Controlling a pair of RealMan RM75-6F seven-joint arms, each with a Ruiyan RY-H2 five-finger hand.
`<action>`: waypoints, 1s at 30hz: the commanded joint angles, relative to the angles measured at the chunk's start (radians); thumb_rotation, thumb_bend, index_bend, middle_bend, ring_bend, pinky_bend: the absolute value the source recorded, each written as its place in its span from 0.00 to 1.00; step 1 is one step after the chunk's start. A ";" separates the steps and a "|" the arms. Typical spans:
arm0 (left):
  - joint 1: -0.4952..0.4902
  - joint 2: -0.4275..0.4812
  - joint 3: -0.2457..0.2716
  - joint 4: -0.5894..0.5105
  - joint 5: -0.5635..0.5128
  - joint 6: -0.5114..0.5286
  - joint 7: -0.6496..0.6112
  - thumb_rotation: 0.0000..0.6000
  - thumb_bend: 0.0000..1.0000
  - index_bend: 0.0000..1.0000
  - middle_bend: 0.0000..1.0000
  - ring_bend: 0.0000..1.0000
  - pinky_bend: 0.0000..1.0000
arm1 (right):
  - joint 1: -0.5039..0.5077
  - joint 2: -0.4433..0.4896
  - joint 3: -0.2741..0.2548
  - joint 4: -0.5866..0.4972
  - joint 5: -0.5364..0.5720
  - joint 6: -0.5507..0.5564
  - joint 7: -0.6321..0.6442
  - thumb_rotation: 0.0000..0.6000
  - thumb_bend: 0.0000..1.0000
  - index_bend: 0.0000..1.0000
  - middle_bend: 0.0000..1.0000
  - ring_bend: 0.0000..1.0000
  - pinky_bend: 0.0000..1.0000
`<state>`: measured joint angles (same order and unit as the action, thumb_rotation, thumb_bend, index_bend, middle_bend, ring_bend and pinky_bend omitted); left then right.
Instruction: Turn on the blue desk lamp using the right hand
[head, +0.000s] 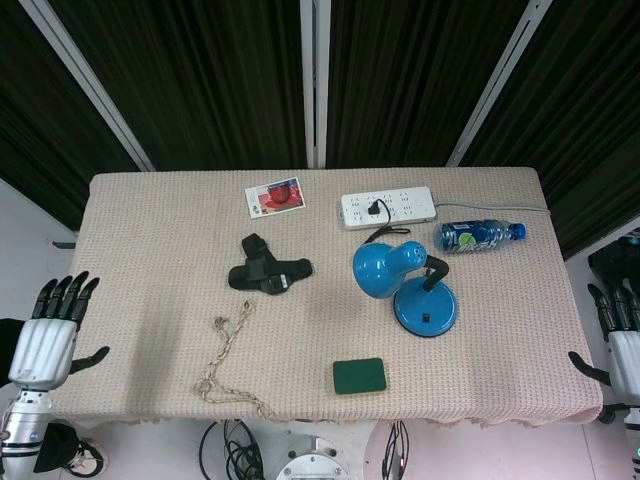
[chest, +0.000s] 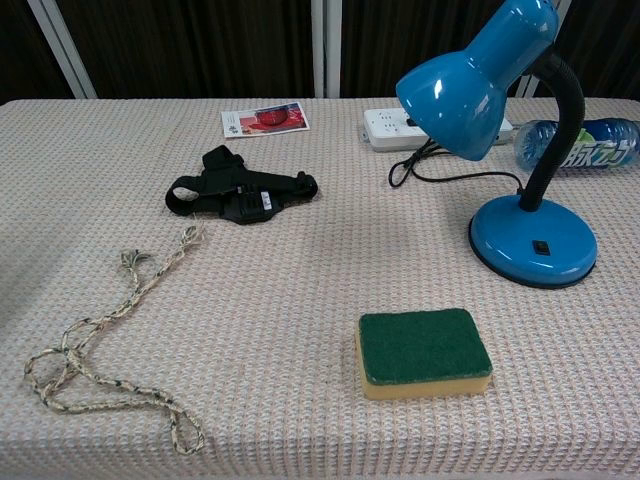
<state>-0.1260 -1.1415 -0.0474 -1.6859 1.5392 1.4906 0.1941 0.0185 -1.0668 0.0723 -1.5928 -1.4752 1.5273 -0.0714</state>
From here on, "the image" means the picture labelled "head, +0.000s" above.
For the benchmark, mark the blue plastic drink bottle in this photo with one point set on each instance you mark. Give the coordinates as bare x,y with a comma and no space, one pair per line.
475,236

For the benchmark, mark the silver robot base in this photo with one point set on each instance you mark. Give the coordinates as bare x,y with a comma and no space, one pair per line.
312,457

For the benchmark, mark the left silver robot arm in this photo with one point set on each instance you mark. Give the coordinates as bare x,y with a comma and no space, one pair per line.
20,430

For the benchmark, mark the beige woven tablecloth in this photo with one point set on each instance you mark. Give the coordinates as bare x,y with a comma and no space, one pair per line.
200,310

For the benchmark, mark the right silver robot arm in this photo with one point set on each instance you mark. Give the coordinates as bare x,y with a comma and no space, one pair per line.
633,440

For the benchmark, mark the white slanted frame post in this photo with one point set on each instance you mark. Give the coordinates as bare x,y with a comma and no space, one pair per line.
85,82
500,82

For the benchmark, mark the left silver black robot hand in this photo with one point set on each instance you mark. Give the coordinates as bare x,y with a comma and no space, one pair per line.
42,345

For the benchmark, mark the white vertical frame post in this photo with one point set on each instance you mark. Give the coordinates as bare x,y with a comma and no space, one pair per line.
316,82

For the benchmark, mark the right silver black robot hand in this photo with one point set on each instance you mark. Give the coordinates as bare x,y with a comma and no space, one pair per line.
624,350

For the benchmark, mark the white power strip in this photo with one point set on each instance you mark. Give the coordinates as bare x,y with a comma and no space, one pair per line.
387,206

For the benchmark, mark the photo card with red bowl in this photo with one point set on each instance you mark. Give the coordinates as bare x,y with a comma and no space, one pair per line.
276,199

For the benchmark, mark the blue desk lamp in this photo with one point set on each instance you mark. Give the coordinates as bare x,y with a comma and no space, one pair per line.
405,285

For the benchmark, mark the black cloth bag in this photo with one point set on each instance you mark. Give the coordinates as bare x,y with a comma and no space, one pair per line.
57,447

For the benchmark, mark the green scouring sponge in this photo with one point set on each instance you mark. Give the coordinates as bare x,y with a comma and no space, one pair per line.
360,376

